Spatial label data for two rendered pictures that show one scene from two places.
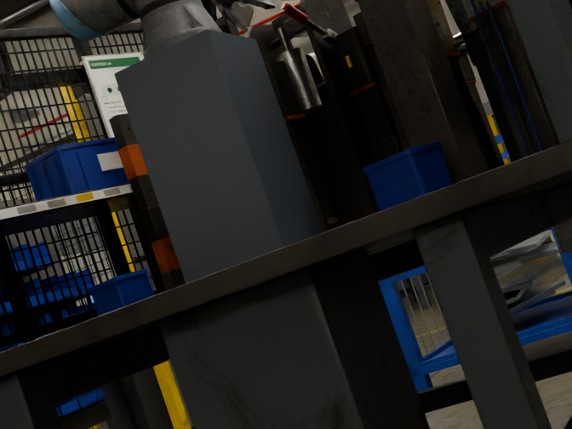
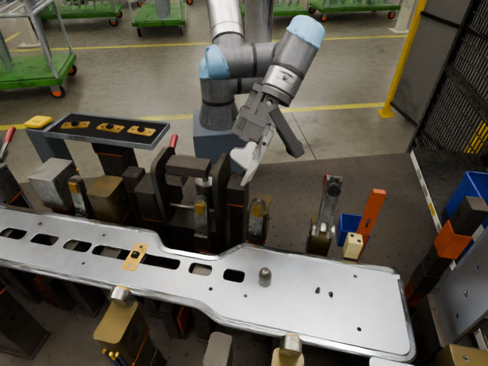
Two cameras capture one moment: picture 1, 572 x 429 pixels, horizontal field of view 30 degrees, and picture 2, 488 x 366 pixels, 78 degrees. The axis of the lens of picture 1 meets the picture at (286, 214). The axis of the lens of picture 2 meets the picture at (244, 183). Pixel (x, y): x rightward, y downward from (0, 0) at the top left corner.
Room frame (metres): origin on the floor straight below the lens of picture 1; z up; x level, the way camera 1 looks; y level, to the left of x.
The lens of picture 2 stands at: (2.83, -0.35, 1.65)
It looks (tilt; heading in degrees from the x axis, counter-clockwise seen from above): 41 degrees down; 150
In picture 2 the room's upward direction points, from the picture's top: straight up
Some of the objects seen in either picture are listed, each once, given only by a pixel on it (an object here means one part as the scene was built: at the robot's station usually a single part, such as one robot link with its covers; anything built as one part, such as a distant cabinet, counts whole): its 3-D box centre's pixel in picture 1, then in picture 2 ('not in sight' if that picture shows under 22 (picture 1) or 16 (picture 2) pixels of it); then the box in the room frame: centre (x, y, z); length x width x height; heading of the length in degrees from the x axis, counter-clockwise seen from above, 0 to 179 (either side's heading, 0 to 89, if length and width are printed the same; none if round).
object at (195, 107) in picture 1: (222, 158); (221, 163); (1.91, 0.07, 0.90); 0.20 x 0.20 x 0.40; 67
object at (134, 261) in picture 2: not in sight; (135, 255); (2.28, -0.36, 1.01); 0.08 x 0.04 x 0.01; 137
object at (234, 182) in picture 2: not in sight; (238, 230); (2.27, -0.05, 0.91); 0.07 x 0.05 x 0.42; 138
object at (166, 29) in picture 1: (177, 30); (218, 108); (1.91, 0.07, 1.15); 0.15 x 0.15 x 0.10
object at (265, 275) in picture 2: not in sight; (265, 277); (2.51, -0.11, 1.02); 0.03 x 0.03 x 0.07
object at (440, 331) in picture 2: not in sight; (415, 347); (2.78, 0.17, 0.85); 0.12 x 0.03 x 0.30; 138
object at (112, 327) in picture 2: not in sight; (133, 358); (2.46, -0.44, 0.87); 0.12 x 0.07 x 0.35; 138
